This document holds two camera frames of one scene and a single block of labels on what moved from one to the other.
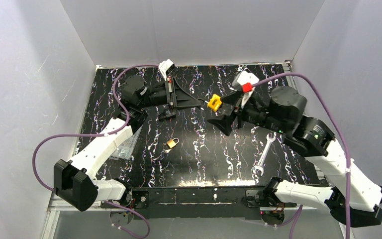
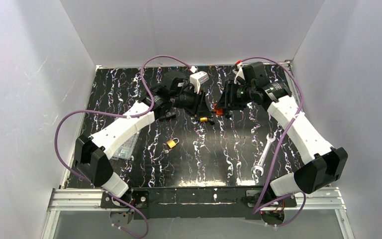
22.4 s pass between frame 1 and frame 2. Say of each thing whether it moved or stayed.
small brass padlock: stayed
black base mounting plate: stayed
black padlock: stayed
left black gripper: moved
